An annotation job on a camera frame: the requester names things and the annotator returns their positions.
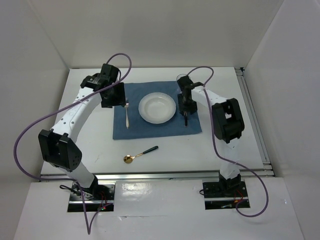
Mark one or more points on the silver table knife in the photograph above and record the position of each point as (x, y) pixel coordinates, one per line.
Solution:
(185, 119)

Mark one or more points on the gold spoon dark handle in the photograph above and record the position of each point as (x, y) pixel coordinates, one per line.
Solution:
(128, 159)

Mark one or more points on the aluminium rail frame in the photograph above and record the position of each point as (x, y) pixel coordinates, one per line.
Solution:
(189, 156)

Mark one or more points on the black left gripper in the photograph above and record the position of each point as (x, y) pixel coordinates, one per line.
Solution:
(119, 100)

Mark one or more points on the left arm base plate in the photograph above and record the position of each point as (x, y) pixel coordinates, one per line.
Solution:
(104, 201)

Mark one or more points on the blue cloth napkin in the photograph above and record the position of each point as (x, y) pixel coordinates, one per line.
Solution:
(139, 128)

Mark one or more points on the clear drinking glass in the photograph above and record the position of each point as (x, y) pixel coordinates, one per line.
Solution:
(183, 80)

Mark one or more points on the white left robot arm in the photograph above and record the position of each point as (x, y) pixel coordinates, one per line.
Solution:
(58, 145)

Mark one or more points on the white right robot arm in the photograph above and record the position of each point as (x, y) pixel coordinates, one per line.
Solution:
(228, 125)

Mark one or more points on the silver fork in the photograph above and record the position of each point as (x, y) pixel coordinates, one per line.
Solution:
(127, 121)

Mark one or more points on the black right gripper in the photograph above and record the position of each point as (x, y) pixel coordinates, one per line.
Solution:
(193, 108)

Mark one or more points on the white round plate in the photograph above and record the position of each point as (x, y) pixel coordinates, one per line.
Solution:
(157, 108)

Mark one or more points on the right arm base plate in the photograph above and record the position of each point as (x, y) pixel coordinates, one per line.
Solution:
(216, 199)

